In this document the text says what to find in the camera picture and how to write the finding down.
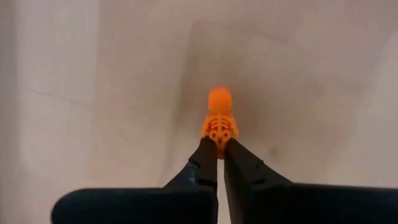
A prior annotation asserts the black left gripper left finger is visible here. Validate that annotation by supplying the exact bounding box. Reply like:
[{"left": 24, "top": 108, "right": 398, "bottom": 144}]
[{"left": 51, "top": 136, "right": 218, "bottom": 224}]

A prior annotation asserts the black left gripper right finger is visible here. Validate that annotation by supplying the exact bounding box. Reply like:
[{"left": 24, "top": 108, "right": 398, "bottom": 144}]
[{"left": 224, "top": 138, "right": 398, "bottom": 224}]

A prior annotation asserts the orange skeleton toy figure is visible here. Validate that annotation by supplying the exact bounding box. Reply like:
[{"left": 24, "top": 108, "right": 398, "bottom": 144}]
[{"left": 200, "top": 86, "right": 239, "bottom": 160}]

